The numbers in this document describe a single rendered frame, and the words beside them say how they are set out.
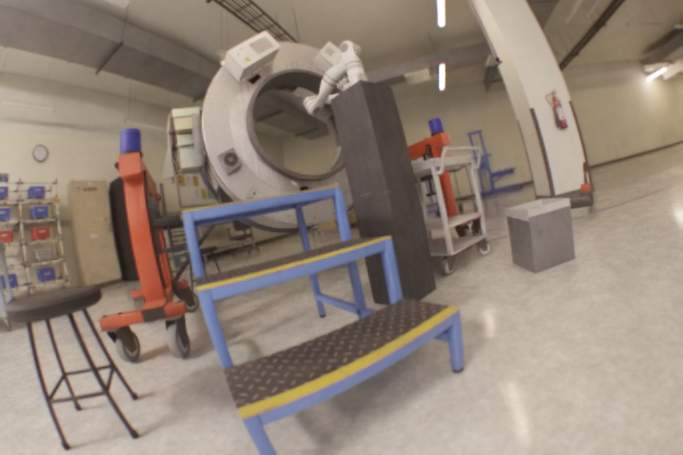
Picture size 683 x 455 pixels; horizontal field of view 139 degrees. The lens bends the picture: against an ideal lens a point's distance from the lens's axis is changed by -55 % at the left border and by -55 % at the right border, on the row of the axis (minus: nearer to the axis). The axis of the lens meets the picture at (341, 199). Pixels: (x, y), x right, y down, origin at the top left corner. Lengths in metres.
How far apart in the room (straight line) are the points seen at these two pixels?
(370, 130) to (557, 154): 3.22
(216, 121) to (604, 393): 2.04
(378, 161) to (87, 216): 5.17
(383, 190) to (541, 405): 1.03
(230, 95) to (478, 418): 1.94
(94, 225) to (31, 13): 3.64
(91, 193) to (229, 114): 4.33
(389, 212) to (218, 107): 1.22
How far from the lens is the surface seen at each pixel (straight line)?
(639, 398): 0.75
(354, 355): 0.62
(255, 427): 0.55
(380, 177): 1.27
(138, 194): 1.51
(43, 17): 4.55
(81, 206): 5.68
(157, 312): 1.36
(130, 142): 1.50
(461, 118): 11.00
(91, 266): 5.60
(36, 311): 0.83
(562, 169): 4.15
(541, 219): 1.48
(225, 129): 1.79
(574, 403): 0.72
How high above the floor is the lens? 0.50
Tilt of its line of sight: 3 degrees up
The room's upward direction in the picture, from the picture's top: 12 degrees counter-clockwise
